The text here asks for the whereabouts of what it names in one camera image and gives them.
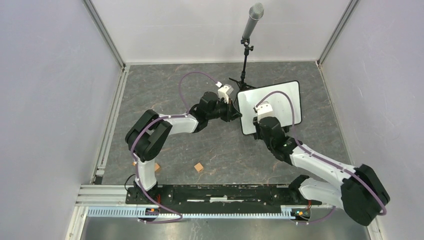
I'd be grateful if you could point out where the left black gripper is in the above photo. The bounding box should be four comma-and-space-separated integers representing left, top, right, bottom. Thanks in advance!
206, 96, 242, 122

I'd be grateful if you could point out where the white whiteboard black frame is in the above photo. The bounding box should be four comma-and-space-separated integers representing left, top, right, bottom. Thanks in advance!
237, 80, 302, 135

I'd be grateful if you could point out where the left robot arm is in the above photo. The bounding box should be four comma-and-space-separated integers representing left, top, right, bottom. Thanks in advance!
125, 91, 242, 204

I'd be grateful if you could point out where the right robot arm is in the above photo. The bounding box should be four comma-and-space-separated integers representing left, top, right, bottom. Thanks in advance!
252, 116, 390, 226

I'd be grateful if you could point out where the black microphone tripod stand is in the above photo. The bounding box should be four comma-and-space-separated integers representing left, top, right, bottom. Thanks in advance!
228, 38, 255, 91

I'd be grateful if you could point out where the right wooden cube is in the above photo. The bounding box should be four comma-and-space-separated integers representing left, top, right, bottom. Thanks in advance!
194, 162, 204, 173

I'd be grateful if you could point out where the wooden cube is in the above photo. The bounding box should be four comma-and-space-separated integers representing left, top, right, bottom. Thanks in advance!
194, 162, 204, 173
154, 163, 161, 173

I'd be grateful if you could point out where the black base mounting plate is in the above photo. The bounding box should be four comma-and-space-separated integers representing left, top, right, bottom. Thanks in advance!
125, 184, 321, 214

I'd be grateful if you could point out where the left wooden cube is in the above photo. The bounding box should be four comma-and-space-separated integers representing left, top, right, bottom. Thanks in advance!
154, 163, 161, 173

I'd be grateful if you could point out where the grey microphone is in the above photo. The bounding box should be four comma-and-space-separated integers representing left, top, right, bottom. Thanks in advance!
241, 2, 265, 42

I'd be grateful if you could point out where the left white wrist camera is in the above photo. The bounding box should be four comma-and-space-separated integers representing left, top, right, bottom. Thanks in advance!
215, 81, 234, 104

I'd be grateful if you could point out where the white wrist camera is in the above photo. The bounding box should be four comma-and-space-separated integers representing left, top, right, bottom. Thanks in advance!
215, 81, 234, 104
254, 101, 275, 122

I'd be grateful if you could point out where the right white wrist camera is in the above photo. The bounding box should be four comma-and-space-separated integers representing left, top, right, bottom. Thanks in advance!
254, 101, 275, 122

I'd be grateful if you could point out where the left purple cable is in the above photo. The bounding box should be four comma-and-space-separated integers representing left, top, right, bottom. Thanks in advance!
129, 71, 222, 224

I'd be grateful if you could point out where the purple cable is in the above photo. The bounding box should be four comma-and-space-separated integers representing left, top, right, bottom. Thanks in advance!
255, 90, 388, 226
129, 71, 222, 224

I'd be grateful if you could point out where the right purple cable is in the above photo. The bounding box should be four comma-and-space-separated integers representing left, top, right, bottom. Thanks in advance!
255, 90, 388, 226

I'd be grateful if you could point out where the slotted grey cable duct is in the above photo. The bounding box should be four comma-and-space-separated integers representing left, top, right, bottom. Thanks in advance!
86, 206, 310, 220

